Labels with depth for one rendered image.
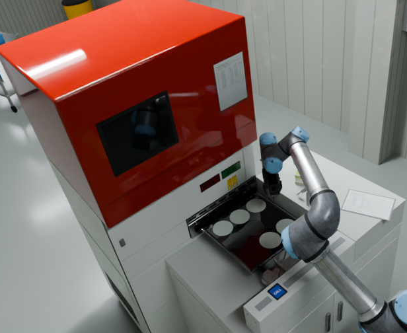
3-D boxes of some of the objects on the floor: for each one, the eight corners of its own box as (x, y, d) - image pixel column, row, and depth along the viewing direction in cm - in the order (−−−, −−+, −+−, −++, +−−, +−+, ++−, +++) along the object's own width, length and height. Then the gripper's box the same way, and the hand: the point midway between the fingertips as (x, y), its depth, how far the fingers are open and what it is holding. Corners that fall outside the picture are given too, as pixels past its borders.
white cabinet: (193, 347, 259) (164, 260, 209) (304, 258, 296) (302, 166, 246) (267, 438, 215) (253, 355, 165) (387, 320, 252) (405, 224, 202)
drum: (109, 41, 690) (94, -4, 646) (84, 51, 672) (67, 5, 628) (96, 36, 720) (82, -8, 676) (73, 45, 702) (56, 1, 658)
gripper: (277, 155, 198) (280, 189, 211) (258, 158, 199) (261, 192, 212) (281, 166, 191) (283, 201, 204) (261, 170, 192) (264, 204, 205)
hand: (273, 199), depth 205 cm, fingers closed
